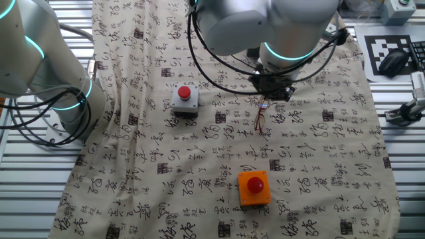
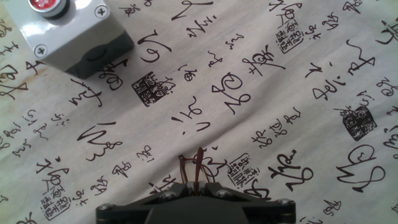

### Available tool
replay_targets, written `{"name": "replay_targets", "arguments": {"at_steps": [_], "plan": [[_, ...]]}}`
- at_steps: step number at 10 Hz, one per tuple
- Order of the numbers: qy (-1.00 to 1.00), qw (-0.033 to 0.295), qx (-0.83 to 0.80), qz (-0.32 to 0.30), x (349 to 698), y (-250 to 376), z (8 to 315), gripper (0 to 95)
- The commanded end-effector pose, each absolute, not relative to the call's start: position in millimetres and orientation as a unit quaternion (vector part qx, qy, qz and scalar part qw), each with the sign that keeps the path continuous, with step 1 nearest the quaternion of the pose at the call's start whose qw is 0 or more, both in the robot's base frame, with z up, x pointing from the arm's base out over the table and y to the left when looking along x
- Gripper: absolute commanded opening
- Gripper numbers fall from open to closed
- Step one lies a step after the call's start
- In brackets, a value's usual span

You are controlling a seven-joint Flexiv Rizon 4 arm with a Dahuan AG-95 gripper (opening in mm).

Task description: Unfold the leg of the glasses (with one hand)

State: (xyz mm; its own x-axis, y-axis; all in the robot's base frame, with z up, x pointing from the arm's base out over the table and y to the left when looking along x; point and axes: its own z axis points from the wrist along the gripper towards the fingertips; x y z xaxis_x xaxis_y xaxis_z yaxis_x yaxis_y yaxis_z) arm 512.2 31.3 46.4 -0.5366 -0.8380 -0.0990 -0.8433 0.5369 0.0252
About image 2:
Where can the grey box flat red button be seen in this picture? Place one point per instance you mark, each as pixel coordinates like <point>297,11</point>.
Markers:
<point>74,34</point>

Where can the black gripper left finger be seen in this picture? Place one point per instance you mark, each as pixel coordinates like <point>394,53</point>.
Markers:
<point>133,205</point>

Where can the beige calligraphy print tablecloth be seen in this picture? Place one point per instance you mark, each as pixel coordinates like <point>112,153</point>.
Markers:
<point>248,109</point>

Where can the brown thin-frame glasses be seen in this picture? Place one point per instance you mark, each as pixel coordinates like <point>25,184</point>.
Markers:
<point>198,161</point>

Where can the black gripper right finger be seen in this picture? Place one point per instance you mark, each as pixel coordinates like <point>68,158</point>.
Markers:
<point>264,208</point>

